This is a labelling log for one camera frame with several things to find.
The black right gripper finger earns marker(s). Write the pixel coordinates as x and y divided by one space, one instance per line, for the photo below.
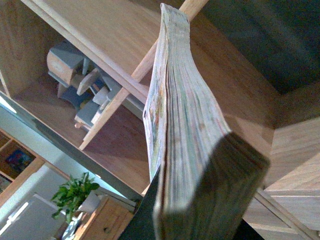
141 227

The white paperback book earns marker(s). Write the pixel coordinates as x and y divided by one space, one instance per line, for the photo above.
207 174

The green potted plant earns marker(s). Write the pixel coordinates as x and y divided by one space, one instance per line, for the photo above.
76 195

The colourful picture book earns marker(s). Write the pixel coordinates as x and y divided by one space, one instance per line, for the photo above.
19 160

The wooden toy model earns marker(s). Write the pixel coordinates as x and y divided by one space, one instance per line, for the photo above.
81 82

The wooden bookshelf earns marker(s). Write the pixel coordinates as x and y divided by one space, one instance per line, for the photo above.
116 35

